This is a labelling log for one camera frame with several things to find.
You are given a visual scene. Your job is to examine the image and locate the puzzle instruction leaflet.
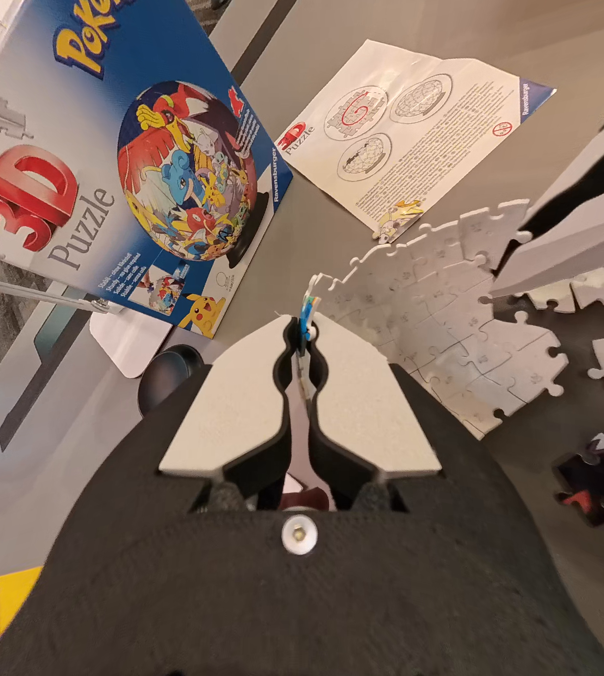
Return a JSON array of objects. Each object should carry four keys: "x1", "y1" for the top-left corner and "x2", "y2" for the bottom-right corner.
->
[{"x1": 275, "y1": 38, "x2": 557, "y2": 245}]

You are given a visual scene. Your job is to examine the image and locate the partly built puzzle ball shell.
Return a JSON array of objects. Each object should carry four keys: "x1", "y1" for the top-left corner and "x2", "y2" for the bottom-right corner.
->
[{"x1": 302, "y1": 198, "x2": 569, "y2": 442}]

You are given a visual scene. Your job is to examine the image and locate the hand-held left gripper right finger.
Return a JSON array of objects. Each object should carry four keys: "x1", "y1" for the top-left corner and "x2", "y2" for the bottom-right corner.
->
[{"x1": 310, "y1": 317, "x2": 443, "y2": 511}]

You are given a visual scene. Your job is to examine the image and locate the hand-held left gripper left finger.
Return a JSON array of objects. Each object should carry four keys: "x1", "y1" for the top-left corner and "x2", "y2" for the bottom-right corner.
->
[{"x1": 159, "y1": 316, "x2": 301, "y2": 511}]

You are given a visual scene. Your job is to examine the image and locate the yellow cream joined puzzle pieces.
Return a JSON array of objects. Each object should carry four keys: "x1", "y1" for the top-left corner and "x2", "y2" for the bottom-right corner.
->
[{"x1": 373, "y1": 200, "x2": 424, "y2": 245}]

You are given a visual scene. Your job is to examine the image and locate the black ball stand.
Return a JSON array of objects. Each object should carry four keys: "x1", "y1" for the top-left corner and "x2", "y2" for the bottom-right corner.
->
[{"x1": 138, "y1": 344, "x2": 213, "y2": 423}]

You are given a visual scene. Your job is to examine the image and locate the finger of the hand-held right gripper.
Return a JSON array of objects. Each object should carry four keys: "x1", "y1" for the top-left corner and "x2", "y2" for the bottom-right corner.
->
[
  {"x1": 489, "y1": 208, "x2": 604, "y2": 299},
  {"x1": 518, "y1": 100, "x2": 604, "y2": 245}
]

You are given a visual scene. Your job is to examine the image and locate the blue puzzle box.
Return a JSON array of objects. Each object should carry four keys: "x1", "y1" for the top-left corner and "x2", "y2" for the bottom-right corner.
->
[{"x1": 0, "y1": 0, "x2": 294, "y2": 339}]

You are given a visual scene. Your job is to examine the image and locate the black red puzzle piece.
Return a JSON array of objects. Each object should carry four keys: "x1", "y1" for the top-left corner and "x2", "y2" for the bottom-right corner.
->
[{"x1": 553, "y1": 433, "x2": 604, "y2": 528}]

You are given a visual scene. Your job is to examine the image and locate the clear acrylic bar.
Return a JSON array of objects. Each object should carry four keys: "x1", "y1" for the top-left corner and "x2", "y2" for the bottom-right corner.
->
[{"x1": 0, "y1": 275, "x2": 123, "y2": 316}]

